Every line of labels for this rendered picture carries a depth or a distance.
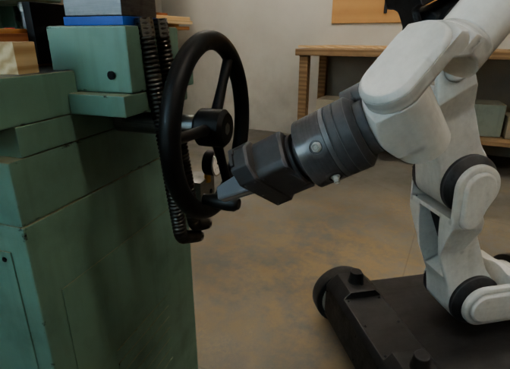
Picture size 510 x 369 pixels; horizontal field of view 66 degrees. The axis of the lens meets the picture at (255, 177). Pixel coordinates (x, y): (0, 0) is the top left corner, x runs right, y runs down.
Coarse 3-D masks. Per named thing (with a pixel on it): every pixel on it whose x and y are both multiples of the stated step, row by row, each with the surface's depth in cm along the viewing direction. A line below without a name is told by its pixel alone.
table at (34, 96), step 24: (48, 72) 53; (72, 72) 56; (192, 72) 90; (0, 96) 46; (24, 96) 49; (48, 96) 53; (72, 96) 56; (96, 96) 54; (120, 96) 53; (144, 96) 57; (0, 120) 46; (24, 120) 50
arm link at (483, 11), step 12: (468, 0) 42; (480, 0) 41; (492, 0) 41; (504, 0) 40; (456, 12) 42; (468, 12) 41; (480, 12) 41; (492, 12) 40; (504, 12) 40; (480, 24) 40; (492, 24) 40; (504, 24) 41; (492, 36) 41; (504, 36) 42
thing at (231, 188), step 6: (228, 180) 53; (234, 180) 53; (222, 186) 54; (228, 186) 53; (234, 186) 52; (240, 186) 52; (222, 192) 53; (228, 192) 53; (234, 192) 52; (240, 192) 52; (246, 192) 52; (222, 198) 53; (228, 198) 53
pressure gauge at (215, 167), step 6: (210, 150) 93; (204, 156) 92; (210, 156) 91; (204, 162) 91; (210, 162) 91; (216, 162) 93; (204, 168) 92; (210, 168) 91; (216, 168) 94; (204, 174) 95; (210, 174) 93; (216, 174) 94; (210, 180) 96
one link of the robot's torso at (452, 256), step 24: (480, 168) 87; (456, 192) 89; (480, 192) 88; (432, 216) 106; (456, 216) 90; (480, 216) 91; (432, 240) 108; (456, 240) 95; (432, 264) 108; (456, 264) 101; (480, 264) 102; (432, 288) 111; (456, 288) 103; (456, 312) 104
